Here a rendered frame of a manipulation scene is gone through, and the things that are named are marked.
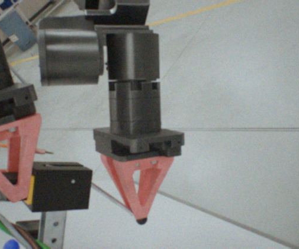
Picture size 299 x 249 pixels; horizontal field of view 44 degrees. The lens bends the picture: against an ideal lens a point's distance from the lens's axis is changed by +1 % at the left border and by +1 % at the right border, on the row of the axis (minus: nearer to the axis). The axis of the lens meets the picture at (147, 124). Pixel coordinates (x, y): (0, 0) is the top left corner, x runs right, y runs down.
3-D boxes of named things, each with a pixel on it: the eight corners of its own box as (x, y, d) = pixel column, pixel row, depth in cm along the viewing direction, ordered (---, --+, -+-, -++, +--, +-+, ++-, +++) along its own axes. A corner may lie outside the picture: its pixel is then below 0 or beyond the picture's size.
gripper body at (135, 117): (132, 158, 36) (129, 81, 35) (92, 143, 44) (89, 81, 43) (186, 150, 39) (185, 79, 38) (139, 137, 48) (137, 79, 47)
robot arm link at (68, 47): (142, -38, 41) (131, 18, 48) (32, -43, 38) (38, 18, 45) (163, 49, 35) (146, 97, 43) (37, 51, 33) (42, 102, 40)
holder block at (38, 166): (89, 209, 37) (93, 169, 37) (31, 213, 34) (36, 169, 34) (73, 198, 40) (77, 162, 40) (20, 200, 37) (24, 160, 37)
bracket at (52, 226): (68, 262, 36) (74, 211, 36) (44, 265, 35) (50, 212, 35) (53, 244, 40) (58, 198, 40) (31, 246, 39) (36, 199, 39)
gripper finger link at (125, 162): (123, 232, 39) (119, 142, 37) (96, 211, 45) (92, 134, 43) (177, 217, 42) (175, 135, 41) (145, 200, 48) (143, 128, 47)
